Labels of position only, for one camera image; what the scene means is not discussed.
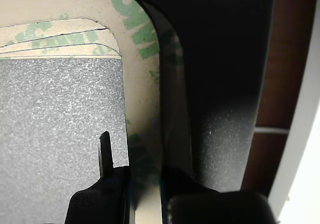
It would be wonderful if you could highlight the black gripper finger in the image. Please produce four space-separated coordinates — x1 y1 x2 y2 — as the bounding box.
64 131 131 224
162 166 273 224

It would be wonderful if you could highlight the beige 3M-backed rectangular frame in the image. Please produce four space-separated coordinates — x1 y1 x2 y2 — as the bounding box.
0 0 165 224

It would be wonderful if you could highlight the grey textured tray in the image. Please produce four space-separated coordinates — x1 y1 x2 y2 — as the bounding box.
0 0 277 224

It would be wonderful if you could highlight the stack of black frames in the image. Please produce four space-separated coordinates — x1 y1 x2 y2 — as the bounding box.
0 18 193 184

